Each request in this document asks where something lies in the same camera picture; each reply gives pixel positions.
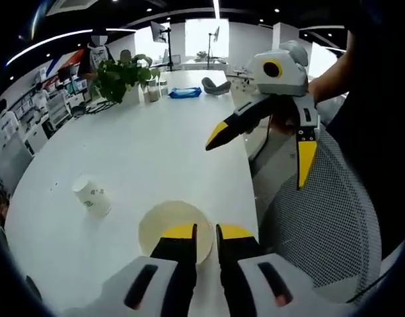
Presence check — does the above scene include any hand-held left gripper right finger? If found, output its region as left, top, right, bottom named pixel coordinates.
left=215, top=223, right=358, bottom=317

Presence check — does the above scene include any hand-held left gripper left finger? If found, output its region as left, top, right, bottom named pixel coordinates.
left=65, top=223, right=199, bottom=317

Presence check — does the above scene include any white paper cup green print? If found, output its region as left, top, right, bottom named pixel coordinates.
left=137, top=199, right=215, bottom=267
left=71, top=174, right=112, bottom=219

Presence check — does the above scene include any person's right hand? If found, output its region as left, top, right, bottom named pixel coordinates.
left=268, top=95, right=302, bottom=135

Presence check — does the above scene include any grey curved chair back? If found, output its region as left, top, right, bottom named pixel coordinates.
left=201, top=76, right=233, bottom=97

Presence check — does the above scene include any blue wipes pack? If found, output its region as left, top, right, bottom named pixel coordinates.
left=168, top=86, right=203, bottom=99

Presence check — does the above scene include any grey mesh office chair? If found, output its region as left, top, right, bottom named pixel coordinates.
left=246, top=125, right=383, bottom=304

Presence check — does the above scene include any person in dark clothes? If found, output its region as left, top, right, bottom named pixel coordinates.
left=324, top=19, right=405, bottom=258

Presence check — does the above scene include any monitor on tall stand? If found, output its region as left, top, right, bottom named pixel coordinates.
left=150, top=20, right=173, bottom=72
left=207, top=26, right=221, bottom=63

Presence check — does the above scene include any glass jar with sand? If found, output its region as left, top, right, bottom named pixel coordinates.
left=145, top=79, right=160, bottom=103

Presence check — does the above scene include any white table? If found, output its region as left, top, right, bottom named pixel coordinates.
left=3, top=69, right=260, bottom=317

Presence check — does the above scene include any white plant pot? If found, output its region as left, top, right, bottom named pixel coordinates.
left=121, top=82, right=145, bottom=106

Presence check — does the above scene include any green leafy plant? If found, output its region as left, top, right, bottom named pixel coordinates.
left=89, top=54, right=162, bottom=105

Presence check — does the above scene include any long curved ceiling light strip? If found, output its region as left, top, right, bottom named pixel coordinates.
left=5, top=28, right=137, bottom=67

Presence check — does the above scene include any ceiling air conditioner unit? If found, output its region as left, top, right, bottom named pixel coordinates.
left=45, top=0, right=100, bottom=17

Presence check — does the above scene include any black cable bundle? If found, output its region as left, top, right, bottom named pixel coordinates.
left=69, top=98, right=119, bottom=117

